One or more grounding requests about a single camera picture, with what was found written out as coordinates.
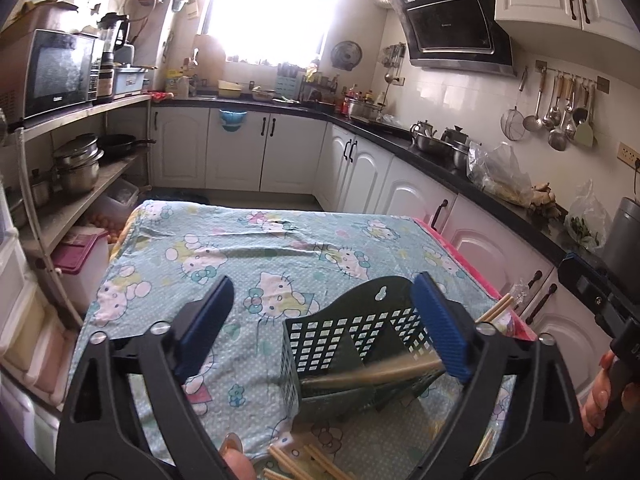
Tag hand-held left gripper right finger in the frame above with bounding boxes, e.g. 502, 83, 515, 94
410, 272, 587, 480

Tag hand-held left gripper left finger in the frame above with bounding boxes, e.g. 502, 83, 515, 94
54, 275, 242, 480

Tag green plastic utensil basket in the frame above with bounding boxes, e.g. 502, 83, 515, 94
281, 276, 451, 423

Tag person's right hand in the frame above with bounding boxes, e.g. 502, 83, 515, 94
581, 350, 617, 437

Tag person's left hand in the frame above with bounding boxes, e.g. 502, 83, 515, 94
221, 448, 257, 480

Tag grey canister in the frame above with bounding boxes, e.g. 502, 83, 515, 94
602, 196, 640, 281

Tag plastic bag with greens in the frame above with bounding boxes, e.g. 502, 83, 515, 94
565, 180, 613, 253

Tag cartoon cat printed blanket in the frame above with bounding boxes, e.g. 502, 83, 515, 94
67, 199, 518, 480

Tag ginger root pile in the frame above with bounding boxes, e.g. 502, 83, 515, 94
530, 182, 566, 218

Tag pink lidded storage box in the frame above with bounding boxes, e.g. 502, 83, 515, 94
50, 230, 111, 311

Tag clear plastic bag with food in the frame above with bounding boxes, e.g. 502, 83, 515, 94
467, 141, 533, 206

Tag hanging pale green spatula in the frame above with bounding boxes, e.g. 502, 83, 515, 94
575, 85, 597, 149

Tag hanging steel spoon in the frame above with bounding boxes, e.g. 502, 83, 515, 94
548, 77, 571, 152
542, 74, 562, 130

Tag metal shelf rack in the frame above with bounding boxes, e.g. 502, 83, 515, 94
0, 92, 153, 311

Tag pastel plastic drawer unit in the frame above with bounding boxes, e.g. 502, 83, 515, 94
0, 220, 78, 411

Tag white lower kitchen cabinets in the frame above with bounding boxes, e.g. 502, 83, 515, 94
149, 105, 621, 401

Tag black countertop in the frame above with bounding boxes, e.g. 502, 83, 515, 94
150, 92, 640, 281

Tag black frying pan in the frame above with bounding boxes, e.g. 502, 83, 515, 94
97, 133, 157, 158

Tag stacked steel pots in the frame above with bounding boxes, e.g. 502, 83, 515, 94
52, 132, 106, 196

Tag hanging steel ladle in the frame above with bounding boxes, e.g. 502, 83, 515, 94
522, 72, 546, 133

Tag blue hanging basin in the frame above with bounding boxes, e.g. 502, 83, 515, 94
219, 107, 248, 132

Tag steel stock pot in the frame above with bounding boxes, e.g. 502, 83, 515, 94
346, 97, 383, 121

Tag sauce bottles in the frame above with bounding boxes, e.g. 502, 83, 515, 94
342, 85, 376, 106

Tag blue-grey storage tray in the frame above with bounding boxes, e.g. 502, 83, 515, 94
112, 65, 151, 98

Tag teal knife holder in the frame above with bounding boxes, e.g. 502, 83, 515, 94
276, 62, 301, 96

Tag hanging spoons by hood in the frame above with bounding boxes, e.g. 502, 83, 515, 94
382, 42, 406, 86

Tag pale wooden cutting board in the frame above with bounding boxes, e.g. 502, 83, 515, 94
192, 35, 227, 68

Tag black microwave oven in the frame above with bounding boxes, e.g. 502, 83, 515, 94
22, 29, 101, 121

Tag black range hood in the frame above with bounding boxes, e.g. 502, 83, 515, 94
390, 0, 517, 78

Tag kitchen window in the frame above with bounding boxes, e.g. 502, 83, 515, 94
202, 0, 346, 66

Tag cardboard box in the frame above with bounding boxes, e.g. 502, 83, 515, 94
0, 2, 81, 48

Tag hanging wire strainer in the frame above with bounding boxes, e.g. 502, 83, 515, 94
501, 67, 529, 141

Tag wall utensil rail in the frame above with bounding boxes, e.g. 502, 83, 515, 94
535, 60, 611, 93

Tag small round wall fan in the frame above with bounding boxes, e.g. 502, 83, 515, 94
331, 40, 363, 72

